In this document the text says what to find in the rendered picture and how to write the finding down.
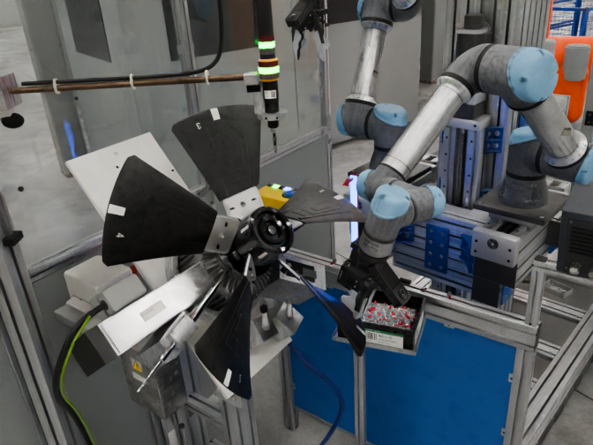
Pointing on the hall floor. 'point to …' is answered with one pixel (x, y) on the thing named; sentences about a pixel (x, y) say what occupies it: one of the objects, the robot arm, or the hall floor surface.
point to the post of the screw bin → (360, 398)
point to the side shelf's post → (158, 429)
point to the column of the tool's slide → (32, 343)
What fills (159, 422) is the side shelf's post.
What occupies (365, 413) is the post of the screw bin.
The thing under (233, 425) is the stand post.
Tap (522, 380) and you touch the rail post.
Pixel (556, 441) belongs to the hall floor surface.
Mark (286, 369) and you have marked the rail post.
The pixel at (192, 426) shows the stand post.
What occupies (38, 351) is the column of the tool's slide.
